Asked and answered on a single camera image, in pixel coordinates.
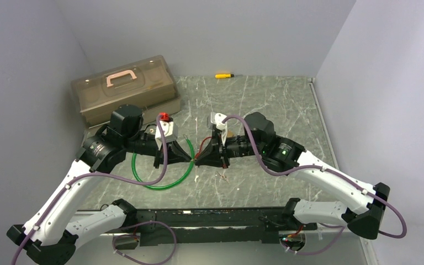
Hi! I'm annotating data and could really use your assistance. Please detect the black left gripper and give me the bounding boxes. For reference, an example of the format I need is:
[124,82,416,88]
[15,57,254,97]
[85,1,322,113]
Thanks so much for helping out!
[123,131,190,168]

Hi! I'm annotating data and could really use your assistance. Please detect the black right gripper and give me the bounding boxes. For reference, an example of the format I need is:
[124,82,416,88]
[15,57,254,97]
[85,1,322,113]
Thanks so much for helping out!
[195,131,264,169]

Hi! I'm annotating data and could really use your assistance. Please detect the green cable lock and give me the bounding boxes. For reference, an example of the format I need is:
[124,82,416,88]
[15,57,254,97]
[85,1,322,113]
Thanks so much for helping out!
[131,135,195,190]

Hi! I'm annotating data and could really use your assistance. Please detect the red cable padlock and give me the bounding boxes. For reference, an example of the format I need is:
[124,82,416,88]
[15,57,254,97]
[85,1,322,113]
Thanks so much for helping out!
[194,136,211,160]

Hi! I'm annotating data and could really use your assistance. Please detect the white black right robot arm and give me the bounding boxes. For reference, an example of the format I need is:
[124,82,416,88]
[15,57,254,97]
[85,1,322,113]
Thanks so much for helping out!
[195,112,390,240]

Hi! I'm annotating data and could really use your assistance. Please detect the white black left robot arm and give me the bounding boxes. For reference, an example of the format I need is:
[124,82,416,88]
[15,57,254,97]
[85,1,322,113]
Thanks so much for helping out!
[7,104,193,264]

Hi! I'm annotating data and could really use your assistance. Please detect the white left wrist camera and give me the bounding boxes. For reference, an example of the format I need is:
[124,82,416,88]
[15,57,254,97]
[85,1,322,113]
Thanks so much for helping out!
[155,112,178,150]

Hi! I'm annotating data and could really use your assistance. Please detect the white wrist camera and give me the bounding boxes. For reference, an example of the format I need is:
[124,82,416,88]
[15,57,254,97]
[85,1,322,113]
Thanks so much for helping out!
[209,112,229,147]
[155,112,178,150]

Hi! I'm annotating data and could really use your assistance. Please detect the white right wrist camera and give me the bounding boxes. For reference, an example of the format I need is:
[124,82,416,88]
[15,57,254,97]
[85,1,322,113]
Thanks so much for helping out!
[209,112,229,147]

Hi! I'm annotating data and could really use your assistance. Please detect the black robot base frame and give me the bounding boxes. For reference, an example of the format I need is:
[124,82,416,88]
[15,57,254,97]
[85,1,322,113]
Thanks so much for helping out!
[112,206,317,246]

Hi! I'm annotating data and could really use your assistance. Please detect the brown translucent toolbox pink handle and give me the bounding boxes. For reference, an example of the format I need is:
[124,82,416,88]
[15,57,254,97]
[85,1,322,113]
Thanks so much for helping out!
[71,55,181,128]

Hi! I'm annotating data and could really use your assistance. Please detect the yellow handled screwdriver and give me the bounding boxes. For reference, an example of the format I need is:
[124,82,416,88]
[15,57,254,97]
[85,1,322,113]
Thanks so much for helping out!
[215,73,235,80]

